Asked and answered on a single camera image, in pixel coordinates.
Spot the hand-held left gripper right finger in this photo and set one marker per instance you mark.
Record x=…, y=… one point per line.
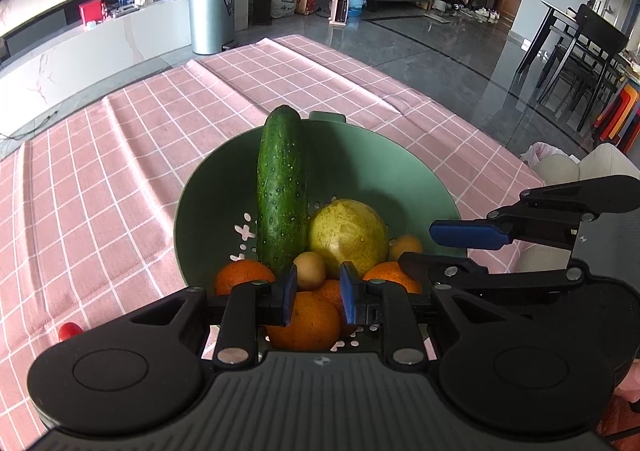
x=350, y=301

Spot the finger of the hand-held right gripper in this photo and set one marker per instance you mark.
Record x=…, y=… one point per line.
x=450, y=267
x=465, y=233

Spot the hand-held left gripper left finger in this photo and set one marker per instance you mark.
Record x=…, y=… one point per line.
x=288, y=296

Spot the orange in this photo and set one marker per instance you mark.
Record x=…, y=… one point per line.
x=245, y=277
x=392, y=276
x=302, y=323
x=331, y=293

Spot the brown kiwi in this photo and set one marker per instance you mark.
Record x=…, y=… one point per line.
x=406, y=247
x=310, y=271

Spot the yellow-green pear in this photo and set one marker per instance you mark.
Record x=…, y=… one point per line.
x=347, y=236

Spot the green cucumber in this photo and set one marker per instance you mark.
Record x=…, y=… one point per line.
x=282, y=191

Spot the green plastic colander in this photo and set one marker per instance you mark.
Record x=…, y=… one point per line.
x=215, y=201

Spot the white sofa cushion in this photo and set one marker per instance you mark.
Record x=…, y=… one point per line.
x=600, y=161

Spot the stack of coloured stools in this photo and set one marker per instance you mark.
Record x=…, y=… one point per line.
x=620, y=116

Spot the pink checked tablecloth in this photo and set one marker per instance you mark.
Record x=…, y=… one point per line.
x=100, y=181

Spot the red cherry tomato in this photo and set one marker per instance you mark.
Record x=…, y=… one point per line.
x=70, y=331

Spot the black dining table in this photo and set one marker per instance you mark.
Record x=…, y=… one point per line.
x=565, y=16

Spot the black dining chair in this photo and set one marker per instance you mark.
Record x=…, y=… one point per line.
x=600, y=31

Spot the small pink heater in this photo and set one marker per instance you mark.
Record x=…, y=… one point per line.
x=340, y=8

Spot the grey metal trash can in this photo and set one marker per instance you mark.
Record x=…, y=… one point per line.
x=210, y=16

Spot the white plastic bag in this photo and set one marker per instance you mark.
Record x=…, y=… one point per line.
x=282, y=1

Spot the white marble television cabinet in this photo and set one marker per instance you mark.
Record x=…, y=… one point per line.
x=75, y=56

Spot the red box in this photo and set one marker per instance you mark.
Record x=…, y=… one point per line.
x=92, y=12

